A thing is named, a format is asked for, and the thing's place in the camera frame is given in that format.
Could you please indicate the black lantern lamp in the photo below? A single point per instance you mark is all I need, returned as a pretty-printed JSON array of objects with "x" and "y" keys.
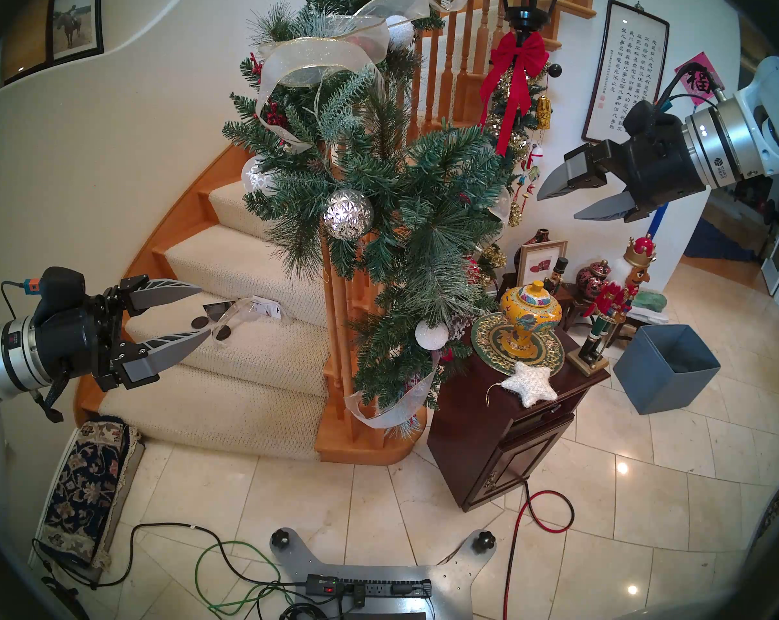
[{"x": 531, "y": 2}]

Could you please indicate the white glitter star ornament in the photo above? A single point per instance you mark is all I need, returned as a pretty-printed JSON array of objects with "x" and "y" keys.
[{"x": 530, "y": 383}]

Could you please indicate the green jade carving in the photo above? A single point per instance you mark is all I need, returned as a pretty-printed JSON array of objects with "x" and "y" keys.
[{"x": 651, "y": 300}]

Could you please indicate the carpeted wooden staircase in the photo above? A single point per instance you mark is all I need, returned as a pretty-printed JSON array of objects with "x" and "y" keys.
[{"x": 247, "y": 270}]

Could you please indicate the green pine garland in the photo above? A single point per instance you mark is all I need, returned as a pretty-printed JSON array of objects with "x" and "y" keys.
[{"x": 428, "y": 199}]

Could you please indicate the gold tinsel lamp garland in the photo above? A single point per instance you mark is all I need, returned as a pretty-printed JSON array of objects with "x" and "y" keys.
[{"x": 519, "y": 144}]

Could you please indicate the large white ball ornament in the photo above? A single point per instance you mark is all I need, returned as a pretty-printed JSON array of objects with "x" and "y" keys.
[{"x": 400, "y": 32}]

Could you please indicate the clear safety glasses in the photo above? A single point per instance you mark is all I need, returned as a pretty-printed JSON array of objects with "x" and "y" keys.
[{"x": 247, "y": 309}]

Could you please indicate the sheer white gold-edged ribbon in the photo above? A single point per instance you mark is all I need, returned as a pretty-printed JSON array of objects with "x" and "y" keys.
[{"x": 318, "y": 50}]

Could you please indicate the yellow porcelain lidded jar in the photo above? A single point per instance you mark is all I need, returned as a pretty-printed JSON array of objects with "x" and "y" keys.
[{"x": 530, "y": 309}]

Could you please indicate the dark red vase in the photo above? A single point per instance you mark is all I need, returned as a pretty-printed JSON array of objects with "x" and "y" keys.
[{"x": 541, "y": 235}]

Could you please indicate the blue grey square bin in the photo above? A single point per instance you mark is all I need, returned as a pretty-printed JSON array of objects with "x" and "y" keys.
[{"x": 661, "y": 380}]

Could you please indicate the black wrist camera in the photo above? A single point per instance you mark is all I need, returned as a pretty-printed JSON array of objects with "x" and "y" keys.
[
  {"x": 644, "y": 118},
  {"x": 60, "y": 289}
]

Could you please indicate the gold bell ornament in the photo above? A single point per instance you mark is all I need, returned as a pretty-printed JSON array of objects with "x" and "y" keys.
[{"x": 543, "y": 112}]

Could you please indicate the black power strip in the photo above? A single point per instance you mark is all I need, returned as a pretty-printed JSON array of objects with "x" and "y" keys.
[{"x": 376, "y": 587}]

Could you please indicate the tall red crowned nutcracker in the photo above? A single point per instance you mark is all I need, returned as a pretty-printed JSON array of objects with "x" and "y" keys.
[{"x": 612, "y": 302}]

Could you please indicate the dark wooden picture frame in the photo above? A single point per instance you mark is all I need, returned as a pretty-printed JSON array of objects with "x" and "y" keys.
[{"x": 28, "y": 37}]

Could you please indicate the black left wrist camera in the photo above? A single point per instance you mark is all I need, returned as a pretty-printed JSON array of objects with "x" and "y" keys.
[{"x": 60, "y": 289}]

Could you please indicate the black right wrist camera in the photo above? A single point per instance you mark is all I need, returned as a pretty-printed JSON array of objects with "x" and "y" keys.
[{"x": 644, "y": 118}]

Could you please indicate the dark wood cabinet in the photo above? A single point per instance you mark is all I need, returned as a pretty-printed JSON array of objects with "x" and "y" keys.
[{"x": 486, "y": 431}]

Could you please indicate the clear silver ball ornament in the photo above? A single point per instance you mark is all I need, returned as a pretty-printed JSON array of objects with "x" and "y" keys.
[{"x": 255, "y": 176}]

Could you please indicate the silver faceted ball ornament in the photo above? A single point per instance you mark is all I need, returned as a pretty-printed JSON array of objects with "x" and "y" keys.
[{"x": 347, "y": 215}]

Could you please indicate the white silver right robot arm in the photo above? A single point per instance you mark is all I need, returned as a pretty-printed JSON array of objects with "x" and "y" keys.
[{"x": 738, "y": 141}]

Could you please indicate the framed horse photo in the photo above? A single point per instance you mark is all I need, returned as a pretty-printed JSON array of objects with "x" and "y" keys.
[{"x": 74, "y": 21}]

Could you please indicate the small white picture frame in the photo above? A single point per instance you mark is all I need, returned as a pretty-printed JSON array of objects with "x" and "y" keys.
[{"x": 539, "y": 263}]

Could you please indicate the small black ball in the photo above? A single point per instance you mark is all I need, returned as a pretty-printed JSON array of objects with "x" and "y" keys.
[{"x": 554, "y": 70}]

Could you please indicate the small black-hat nutcracker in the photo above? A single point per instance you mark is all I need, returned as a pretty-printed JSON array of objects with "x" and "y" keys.
[{"x": 556, "y": 276}]

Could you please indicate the green gold round plate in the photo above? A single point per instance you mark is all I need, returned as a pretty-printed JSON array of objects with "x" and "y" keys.
[{"x": 493, "y": 344}]

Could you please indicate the folded patterned rug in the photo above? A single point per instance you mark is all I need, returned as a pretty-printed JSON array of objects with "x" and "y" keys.
[{"x": 83, "y": 489}]

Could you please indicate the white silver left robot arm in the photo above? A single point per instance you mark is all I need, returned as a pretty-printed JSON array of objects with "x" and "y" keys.
[{"x": 8, "y": 360}]

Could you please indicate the silver frosted pine cone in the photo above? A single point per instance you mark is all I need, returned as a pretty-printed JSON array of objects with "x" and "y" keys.
[{"x": 459, "y": 328}]

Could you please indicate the red velvet bow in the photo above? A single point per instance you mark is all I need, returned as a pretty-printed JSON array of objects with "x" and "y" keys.
[{"x": 519, "y": 63}]

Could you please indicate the red ball ornament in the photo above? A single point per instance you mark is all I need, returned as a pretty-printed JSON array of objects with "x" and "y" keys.
[{"x": 472, "y": 270}]

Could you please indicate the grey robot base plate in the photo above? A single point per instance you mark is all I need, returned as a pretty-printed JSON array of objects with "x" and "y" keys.
[{"x": 454, "y": 580}]

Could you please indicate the dark red cloisonne jar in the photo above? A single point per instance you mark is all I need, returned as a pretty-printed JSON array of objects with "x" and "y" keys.
[{"x": 593, "y": 279}]

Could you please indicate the small dark wooden stool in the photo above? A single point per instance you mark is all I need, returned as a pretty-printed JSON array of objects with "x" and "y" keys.
[{"x": 573, "y": 305}]

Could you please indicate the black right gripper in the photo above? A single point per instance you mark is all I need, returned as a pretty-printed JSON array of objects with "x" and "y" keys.
[{"x": 661, "y": 166}]

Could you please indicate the black base plate knob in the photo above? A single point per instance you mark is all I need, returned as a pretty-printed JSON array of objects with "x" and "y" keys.
[
  {"x": 484, "y": 541},
  {"x": 280, "y": 538}
]

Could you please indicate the white glitter ball ornament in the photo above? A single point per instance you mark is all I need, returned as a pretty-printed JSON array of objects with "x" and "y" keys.
[{"x": 432, "y": 335}]

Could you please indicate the framed calligraphy scroll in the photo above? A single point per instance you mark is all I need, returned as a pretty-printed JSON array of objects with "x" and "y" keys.
[{"x": 625, "y": 76}]

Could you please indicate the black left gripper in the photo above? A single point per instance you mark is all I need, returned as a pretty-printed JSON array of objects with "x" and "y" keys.
[{"x": 73, "y": 341}]

